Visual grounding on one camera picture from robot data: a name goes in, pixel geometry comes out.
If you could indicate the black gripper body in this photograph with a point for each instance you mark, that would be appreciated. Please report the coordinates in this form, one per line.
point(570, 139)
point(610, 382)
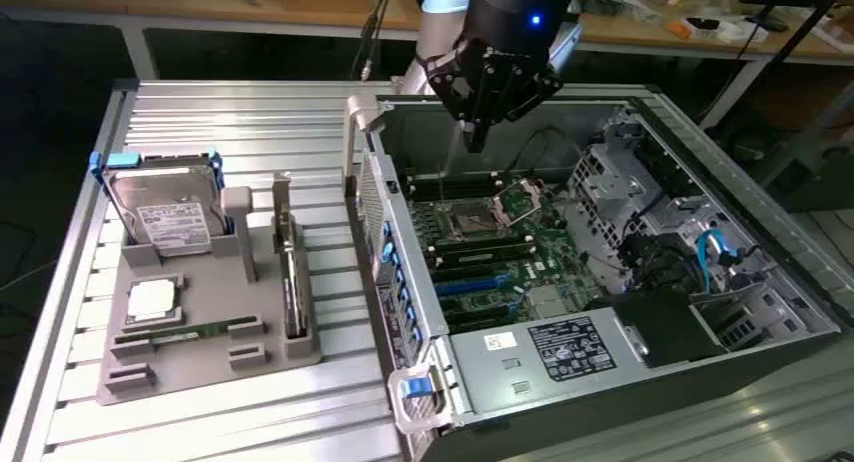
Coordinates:
point(508, 12)

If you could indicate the black graphics card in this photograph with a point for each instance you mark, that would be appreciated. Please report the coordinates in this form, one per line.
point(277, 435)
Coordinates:
point(294, 282)

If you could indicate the blue expansion slot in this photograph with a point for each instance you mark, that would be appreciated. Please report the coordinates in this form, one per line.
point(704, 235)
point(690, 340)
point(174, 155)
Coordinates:
point(470, 285)

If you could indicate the black expansion slot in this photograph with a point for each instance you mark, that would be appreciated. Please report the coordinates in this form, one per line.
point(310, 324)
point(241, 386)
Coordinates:
point(477, 316)

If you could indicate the wooden desk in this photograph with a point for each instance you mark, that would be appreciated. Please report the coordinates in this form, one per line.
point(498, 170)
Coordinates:
point(201, 7)
point(628, 32)

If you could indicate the plastic bag pile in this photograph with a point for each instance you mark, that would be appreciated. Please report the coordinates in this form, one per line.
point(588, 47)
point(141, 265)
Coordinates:
point(634, 2)

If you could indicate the silver socket cover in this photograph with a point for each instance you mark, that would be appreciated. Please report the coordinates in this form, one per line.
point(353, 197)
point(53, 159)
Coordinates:
point(524, 199)

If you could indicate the silver disk bay cage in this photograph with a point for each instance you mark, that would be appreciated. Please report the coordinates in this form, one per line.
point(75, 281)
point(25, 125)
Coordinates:
point(608, 192)

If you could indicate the orange desk item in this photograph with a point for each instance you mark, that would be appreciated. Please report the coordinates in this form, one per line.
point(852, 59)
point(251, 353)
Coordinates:
point(681, 28)

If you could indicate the CPU socket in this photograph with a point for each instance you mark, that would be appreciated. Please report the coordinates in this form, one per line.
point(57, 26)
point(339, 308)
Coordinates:
point(470, 221)

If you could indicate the white black desk device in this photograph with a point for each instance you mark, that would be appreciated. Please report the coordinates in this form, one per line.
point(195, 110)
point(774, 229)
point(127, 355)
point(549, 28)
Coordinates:
point(717, 32)

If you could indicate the black RAM stick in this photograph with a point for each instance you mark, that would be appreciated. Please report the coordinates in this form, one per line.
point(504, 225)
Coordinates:
point(481, 254)

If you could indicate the green motherboard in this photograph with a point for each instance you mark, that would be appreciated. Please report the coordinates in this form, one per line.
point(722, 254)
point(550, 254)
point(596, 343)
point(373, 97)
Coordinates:
point(554, 267)

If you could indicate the silver chipset heatsink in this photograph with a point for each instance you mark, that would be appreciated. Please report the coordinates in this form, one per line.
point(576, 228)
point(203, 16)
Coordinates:
point(548, 302)

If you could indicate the black slanted pole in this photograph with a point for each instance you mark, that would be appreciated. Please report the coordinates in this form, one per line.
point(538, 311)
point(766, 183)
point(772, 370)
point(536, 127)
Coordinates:
point(808, 22)

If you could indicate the dark equipment box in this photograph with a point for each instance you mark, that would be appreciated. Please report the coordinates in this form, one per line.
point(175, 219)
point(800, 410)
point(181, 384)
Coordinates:
point(821, 182)

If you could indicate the silver hard disk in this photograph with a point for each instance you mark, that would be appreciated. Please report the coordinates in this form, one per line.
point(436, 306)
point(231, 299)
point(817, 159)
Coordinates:
point(167, 197)

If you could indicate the blue disk carrier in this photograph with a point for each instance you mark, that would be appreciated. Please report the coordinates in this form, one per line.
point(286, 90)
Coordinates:
point(123, 160)

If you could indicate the silver perforated disk bay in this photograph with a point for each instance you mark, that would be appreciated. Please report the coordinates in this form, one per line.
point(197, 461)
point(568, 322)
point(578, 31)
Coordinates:
point(748, 322)

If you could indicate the grey power supply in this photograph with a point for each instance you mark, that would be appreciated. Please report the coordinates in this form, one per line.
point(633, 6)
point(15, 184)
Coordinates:
point(488, 382)

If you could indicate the blue case latch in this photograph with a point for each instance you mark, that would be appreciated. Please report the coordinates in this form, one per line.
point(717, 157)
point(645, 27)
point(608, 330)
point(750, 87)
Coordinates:
point(417, 388)

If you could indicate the grey parts rack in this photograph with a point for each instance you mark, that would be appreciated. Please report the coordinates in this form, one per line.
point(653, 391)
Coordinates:
point(221, 342)

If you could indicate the silver CPU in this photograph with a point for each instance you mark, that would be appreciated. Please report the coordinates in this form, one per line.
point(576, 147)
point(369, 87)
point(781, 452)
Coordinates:
point(154, 302)

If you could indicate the green RAM stick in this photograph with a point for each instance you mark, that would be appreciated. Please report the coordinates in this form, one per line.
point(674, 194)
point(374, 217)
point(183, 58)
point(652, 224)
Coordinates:
point(194, 330)

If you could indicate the black open PC case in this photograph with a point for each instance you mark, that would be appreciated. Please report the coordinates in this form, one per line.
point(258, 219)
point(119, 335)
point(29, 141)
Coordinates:
point(668, 397)

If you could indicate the grey case corner bracket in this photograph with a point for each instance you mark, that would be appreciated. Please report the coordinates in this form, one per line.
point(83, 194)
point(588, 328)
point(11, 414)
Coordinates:
point(417, 417)

